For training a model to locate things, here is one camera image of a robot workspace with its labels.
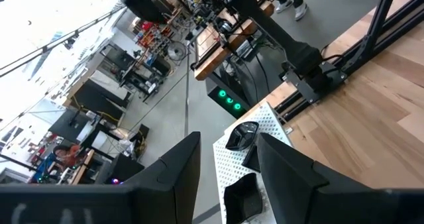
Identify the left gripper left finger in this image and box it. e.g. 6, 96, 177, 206
122, 131, 202, 224

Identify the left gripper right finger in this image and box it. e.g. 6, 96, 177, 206
257, 132, 374, 224

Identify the wooden workbench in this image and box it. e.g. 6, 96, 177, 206
193, 0, 276, 82

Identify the grey round fan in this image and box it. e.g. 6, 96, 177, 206
167, 40, 187, 62

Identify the black desk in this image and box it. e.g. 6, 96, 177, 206
71, 80, 132, 122

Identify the black computer with green lights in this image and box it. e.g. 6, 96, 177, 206
205, 72, 258, 119

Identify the black wavy square mini plate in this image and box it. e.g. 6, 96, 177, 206
223, 172, 264, 224

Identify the white perforated metal shelf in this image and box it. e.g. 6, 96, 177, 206
212, 101, 294, 224

